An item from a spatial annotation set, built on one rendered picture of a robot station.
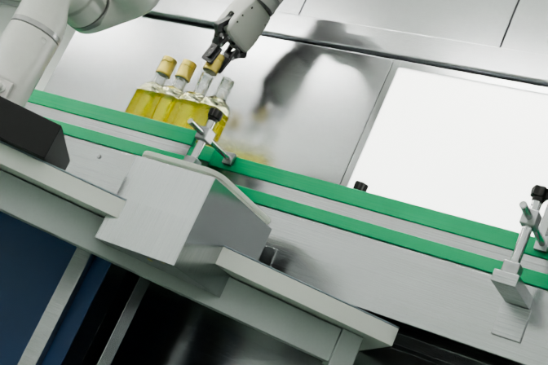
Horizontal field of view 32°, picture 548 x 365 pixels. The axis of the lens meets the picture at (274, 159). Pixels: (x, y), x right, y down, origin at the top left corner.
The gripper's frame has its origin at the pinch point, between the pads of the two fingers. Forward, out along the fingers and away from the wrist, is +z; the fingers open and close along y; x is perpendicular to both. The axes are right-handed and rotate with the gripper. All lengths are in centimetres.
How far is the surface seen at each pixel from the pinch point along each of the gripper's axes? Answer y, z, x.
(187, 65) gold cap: 1.6, 4.8, -3.9
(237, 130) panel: -11.9, 9.1, 7.5
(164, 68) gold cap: 1.6, 8.0, -9.1
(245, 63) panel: -11.8, -5.1, -2.6
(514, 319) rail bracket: 6, 14, 89
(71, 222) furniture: 34, 44, 28
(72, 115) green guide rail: 13.6, 29.0, -9.7
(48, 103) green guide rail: 13.9, 30.0, -17.2
